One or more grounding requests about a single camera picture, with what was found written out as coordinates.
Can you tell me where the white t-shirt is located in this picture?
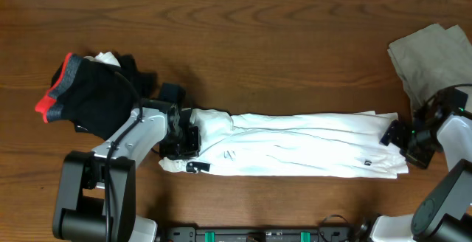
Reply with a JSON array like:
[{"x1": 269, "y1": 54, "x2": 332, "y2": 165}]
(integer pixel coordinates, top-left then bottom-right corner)
[{"x1": 159, "y1": 109, "x2": 409, "y2": 179}]

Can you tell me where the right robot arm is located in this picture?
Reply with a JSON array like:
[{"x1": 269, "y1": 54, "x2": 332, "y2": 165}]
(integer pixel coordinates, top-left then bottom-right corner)
[{"x1": 365, "y1": 83, "x2": 471, "y2": 242}]

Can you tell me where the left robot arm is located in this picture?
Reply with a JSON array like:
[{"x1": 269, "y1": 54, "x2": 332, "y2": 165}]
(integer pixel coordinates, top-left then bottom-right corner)
[{"x1": 52, "y1": 99, "x2": 201, "y2": 241}]

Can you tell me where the grey garment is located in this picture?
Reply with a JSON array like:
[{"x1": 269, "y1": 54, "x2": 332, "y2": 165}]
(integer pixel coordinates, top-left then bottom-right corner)
[{"x1": 387, "y1": 24, "x2": 471, "y2": 111}]

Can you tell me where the black red folded garment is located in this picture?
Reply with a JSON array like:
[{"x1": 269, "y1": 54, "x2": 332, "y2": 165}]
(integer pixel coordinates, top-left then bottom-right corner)
[{"x1": 35, "y1": 52, "x2": 157, "y2": 140}]

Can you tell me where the white folded garment underneath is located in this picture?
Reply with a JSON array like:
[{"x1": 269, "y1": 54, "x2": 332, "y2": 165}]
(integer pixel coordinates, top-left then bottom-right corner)
[{"x1": 85, "y1": 52, "x2": 121, "y2": 67}]

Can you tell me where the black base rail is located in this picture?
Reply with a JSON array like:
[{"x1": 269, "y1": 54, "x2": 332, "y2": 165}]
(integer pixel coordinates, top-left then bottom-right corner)
[{"x1": 154, "y1": 215, "x2": 371, "y2": 242}]

